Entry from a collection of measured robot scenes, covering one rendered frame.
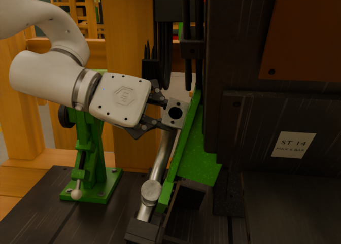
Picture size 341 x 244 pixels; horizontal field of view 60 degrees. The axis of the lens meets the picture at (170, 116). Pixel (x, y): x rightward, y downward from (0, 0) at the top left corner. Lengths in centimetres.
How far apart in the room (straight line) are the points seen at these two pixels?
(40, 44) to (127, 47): 32
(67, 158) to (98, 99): 56
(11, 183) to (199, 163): 67
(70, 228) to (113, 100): 35
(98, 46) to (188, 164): 57
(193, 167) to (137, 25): 45
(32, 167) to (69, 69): 56
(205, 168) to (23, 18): 38
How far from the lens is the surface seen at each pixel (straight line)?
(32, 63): 62
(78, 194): 79
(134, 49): 84
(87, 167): 81
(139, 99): 56
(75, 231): 77
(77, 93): 57
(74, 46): 64
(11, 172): 109
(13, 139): 112
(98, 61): 98
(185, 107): 56
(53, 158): 111
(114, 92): 57
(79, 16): 1051
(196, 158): 51
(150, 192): 54
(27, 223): 83
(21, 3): 54
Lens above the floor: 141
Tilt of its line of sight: 23 degrees down
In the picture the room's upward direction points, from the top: straight up
